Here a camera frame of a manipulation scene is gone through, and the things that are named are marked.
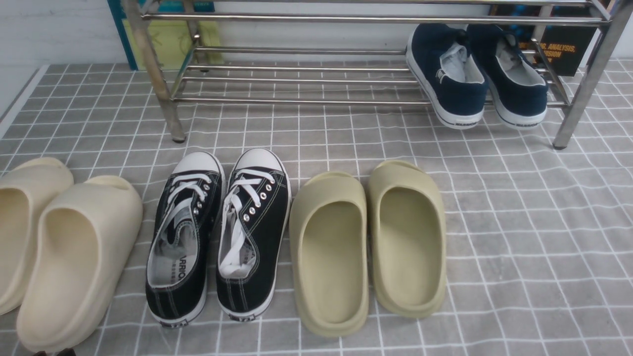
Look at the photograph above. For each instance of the navy slip-on shoe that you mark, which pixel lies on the navy slip-on shoe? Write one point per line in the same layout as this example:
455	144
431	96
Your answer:
519	92
440	58

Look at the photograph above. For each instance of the stainless steel shoe rack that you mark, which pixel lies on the stainless steel shoe rack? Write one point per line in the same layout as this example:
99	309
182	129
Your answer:
348	43

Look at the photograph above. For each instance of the right black canvas sneaker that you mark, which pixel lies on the right black canvas sneaker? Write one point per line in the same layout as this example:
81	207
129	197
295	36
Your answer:
255	212

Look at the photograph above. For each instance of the black canvas sneaker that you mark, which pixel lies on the black canvas sneaker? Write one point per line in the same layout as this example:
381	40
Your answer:
255	212
186	215

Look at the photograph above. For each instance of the left olive foam slipper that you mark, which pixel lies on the left olive foam slipper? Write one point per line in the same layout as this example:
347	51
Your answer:
328	238

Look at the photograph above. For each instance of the olive foam slipper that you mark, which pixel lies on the olive foam slipper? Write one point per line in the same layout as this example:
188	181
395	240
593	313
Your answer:
328	238
408	239

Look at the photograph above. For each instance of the right olive foam slipper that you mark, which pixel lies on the right olive foam slipper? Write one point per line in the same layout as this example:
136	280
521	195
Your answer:
408	239

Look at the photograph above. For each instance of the left black canvas sneaker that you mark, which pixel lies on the left black canvas sneaker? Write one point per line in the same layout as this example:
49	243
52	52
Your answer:
186	215

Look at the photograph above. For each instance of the grey checked tablecloth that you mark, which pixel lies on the grey checked tablecloth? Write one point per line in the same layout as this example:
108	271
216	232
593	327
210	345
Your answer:
539	255

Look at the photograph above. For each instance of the right cream foam slipper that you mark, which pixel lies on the right cream foam slipper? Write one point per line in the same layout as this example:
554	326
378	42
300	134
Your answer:
85	237

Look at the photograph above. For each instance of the cream foam slipper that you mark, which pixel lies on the cream foam slipper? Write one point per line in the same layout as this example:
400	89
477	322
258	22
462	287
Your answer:
85	237
24	193

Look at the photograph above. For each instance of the left cream foam slipper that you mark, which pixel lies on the left cream foam slipper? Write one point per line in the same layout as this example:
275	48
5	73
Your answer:
24	193

